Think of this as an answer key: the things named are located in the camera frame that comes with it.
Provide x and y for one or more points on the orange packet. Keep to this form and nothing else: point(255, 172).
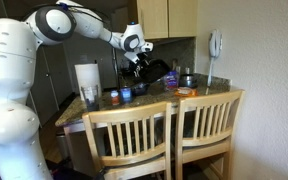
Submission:
point(194, 93)

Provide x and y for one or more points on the blue can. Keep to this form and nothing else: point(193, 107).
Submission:
point(126, 95)

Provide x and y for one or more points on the clear glass cup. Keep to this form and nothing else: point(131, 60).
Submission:
point(90, 98)

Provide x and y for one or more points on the narrow wooden wall cabinet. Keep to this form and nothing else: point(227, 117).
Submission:
point(120, 18)

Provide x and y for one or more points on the white paper towel roll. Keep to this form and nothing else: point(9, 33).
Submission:
point(87, 75)

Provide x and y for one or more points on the light wooden upper cabinet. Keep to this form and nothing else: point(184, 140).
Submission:
point(164, 18)

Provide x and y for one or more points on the small white shaker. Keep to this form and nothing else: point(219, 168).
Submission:
point(187, 70)

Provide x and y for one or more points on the white food item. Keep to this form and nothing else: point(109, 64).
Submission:
point(185, 90)

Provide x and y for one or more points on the grey closet door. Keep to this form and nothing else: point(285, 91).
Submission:
point(50, 83)

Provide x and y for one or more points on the black rectangular plastic dish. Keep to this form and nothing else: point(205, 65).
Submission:
point(157, 70)

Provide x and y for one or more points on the small black bowl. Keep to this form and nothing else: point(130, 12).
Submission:
point(140, 88)

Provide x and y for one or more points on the brown bottle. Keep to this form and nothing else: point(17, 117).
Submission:
point(174, 64)

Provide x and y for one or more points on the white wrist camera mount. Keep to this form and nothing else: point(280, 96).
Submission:
point(147, 46)

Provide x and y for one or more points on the orange pill bottle white cap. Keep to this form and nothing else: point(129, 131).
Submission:
point(115, 98)

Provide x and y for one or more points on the white wall phone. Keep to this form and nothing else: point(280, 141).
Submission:
point(215, 43)

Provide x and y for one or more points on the grey trash bin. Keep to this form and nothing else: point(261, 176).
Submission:
point(62, 145)

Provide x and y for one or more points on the light wooden slat chair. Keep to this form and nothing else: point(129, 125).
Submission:
point(130, 113)
point(207, 101)

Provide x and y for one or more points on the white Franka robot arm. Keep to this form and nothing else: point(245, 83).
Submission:
point(10, 100)

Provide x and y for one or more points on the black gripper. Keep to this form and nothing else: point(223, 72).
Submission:
point(140, 65)

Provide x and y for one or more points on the grey refrigerator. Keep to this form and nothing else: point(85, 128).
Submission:
point(105, 63)

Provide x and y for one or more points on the small metal pot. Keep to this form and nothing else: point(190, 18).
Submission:
point(187, 80)

